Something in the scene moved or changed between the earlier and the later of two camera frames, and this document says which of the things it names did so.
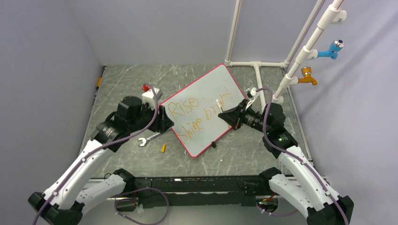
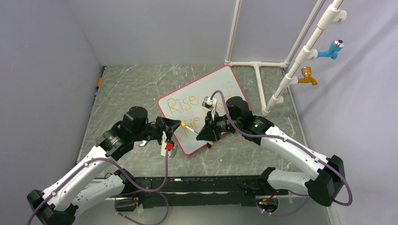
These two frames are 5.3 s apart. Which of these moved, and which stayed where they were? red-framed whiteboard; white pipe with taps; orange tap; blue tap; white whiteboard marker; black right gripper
Moved: black right gripper; white whiteboard marker
Stayed: white pipe with taps; orange tap; red-framed whiteboard; blue tap
